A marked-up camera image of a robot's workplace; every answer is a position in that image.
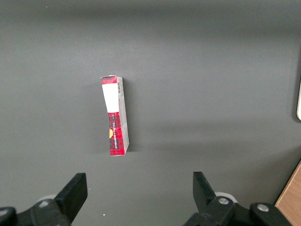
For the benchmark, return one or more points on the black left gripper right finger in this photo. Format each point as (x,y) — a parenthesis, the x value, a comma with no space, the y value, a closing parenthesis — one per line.
(204,195)

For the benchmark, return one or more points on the white tray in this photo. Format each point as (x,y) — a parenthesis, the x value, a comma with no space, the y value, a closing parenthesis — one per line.
(299,103)

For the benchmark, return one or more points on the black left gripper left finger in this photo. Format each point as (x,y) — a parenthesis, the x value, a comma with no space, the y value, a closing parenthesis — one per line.
(70,193)

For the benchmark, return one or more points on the red tartan cardboard box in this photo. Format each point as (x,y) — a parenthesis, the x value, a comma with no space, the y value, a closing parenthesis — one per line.
(115,117)

